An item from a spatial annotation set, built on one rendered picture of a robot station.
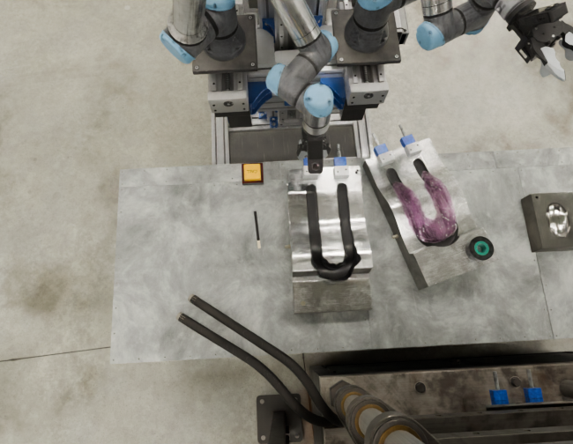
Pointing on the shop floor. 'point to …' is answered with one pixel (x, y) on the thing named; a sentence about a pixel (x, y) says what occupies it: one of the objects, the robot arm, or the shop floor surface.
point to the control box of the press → (278, 420)
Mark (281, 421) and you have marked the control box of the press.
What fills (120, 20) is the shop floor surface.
